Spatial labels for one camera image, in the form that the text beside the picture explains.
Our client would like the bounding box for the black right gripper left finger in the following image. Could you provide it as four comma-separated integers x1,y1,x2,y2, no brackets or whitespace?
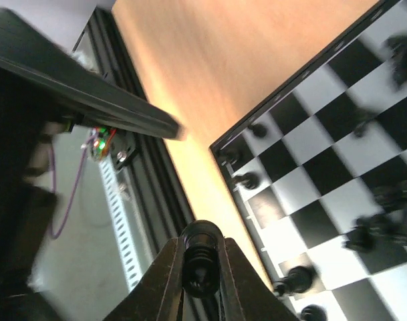
104,237,184,321

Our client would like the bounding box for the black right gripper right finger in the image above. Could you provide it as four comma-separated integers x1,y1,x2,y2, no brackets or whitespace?
217,237,297,321

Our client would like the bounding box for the black piece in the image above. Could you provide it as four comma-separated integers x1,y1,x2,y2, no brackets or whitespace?
181,220,221,298

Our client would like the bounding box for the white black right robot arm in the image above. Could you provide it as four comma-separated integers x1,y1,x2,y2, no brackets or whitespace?
0,7,295,320

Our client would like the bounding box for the black white chess board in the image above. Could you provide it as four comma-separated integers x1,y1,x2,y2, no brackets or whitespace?
211,1,407,320

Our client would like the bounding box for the light blue cable duct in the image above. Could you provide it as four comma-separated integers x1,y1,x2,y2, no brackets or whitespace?
98,158,148,292

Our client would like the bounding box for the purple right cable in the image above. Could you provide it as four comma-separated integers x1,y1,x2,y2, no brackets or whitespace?
47,133,94,240

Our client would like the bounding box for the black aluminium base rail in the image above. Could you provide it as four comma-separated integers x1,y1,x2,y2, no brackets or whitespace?
74,7,194,257

